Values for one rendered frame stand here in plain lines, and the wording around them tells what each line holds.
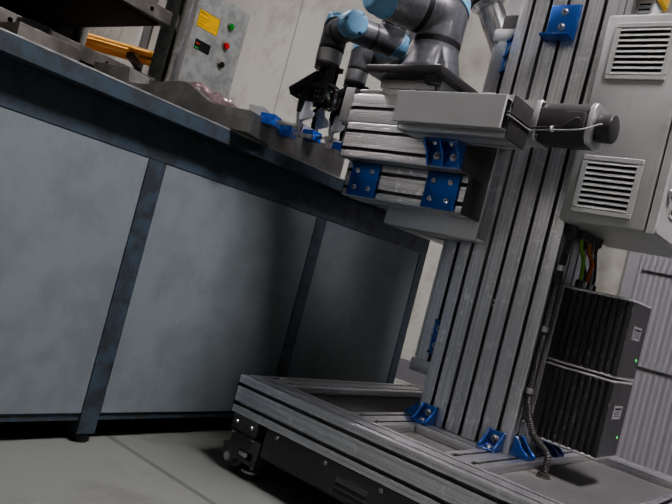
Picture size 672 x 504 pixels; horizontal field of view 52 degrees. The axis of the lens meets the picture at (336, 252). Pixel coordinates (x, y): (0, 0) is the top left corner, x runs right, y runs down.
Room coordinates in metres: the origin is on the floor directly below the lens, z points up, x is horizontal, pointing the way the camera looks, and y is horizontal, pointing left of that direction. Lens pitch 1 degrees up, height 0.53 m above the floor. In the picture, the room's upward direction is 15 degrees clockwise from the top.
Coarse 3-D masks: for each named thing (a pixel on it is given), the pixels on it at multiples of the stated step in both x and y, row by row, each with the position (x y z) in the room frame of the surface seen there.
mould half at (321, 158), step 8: (296, 136) 1.99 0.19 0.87; (296, 144) 1.99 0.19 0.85; (304, 144) 2.02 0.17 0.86; (312, 144) 2.05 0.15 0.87; (320, 144) 2.07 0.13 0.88; (296, 152) 2.00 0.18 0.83; (304, 152) 2.03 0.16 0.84; (312, 152) 2.05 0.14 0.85; (320, 152) 2.08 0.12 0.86; (328, 152) 2.11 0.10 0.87; (336, 152) 2.14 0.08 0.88; (304, 160) 2.03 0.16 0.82; (312, 160) 2.06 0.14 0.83; (320, 160) 2.09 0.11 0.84; (328, 160) 2.12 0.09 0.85; (336, 160) 2.15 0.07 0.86; (320, 168) 2.10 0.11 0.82; (328, 168) 2.12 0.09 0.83; (336, 168) 2.15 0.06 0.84
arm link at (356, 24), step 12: (348, 12) 1.88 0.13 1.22; (360, 12) 1.88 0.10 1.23; (336, 24) 1.92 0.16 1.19; (348, 24) 1.87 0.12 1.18; (360, 24) 1.89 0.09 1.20; (372, 24) 1.92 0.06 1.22; (336, 36) 1.95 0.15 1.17; (348, 36) 1.90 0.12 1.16; (360, 36) 1.91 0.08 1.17; (372, 36) 1.92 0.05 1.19
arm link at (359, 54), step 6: (354, 48) 2.31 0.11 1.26; (360, 48) 2.30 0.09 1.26; (354, 54) 2.30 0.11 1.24; (360, 54) 2.29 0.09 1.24; (366, 54) 2.29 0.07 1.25; (372, 54) 2.29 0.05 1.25; (354, 60) 2.30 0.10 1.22; (360, 60) 2.29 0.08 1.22; (366, 60) 2.29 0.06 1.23; (348, 66) 2.32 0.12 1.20; (354, 66) 2.30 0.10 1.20; (360, 66) 2.29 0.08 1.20; (366, 72) 2.31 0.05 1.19
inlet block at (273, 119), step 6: (252, 108) 1.75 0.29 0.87; (258, 108) 1.74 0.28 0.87; (264, 108) 1.75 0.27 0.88; (258, 114) 1.74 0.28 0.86; (264, 114) 1.74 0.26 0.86; (270, 114) 1.73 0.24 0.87; (264, 120) 1.74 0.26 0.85; (270, 120) 1.73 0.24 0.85; (276, 120) 1.74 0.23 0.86; (282, 120) 1.74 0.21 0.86; (270, 126) 1.76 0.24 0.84; (276, 126) 1.75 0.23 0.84; (294, 126) 1.73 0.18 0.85
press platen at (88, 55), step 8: (0, 8) 2.07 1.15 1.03; (0, 16) 2.07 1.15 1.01; (8, 16) 2.09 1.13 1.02; (16, 16) 2.11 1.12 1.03; (64, 40) 2.24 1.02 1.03; (72, 40) 2.26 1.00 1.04; (80, 48) 2.28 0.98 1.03; (88, 48) 2.31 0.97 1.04; (88, 56) 2.31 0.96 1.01; (96, 56) 2.33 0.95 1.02; (104, 56) 2.36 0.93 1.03; (88, 64) 2.33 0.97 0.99; (120, 64) 2.41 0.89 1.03
